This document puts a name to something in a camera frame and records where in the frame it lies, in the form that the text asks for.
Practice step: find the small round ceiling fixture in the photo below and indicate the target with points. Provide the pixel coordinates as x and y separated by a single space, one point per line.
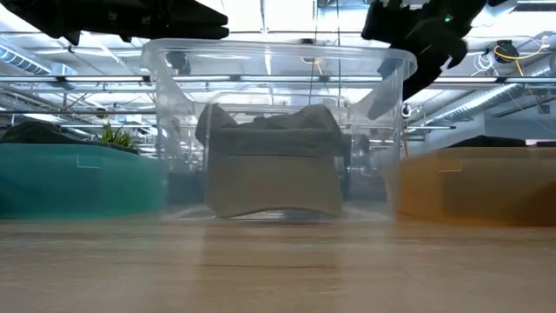
406 111

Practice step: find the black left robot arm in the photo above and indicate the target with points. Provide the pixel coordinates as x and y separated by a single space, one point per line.
35 17

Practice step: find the silver ventilation duct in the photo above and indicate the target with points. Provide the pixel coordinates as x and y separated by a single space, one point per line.
486 100

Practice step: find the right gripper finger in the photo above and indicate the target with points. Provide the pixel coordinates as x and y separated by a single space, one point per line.
419 80
379 97

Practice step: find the green plant white pot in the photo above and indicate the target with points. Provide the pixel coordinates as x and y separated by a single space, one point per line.
114 137

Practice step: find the orange plastic bin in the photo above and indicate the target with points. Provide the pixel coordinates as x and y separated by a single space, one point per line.
434 195

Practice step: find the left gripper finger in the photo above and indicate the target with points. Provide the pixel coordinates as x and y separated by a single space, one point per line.
204 18
204 33

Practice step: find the grey folded cloth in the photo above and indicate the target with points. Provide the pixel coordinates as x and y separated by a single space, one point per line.
273 182

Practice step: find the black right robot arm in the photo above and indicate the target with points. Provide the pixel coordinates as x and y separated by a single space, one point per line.
475 11

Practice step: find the clear plastic bin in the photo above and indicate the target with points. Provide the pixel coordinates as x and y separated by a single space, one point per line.
156 87

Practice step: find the teal plastic bin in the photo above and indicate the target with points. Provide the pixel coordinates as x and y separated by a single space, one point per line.
87 182

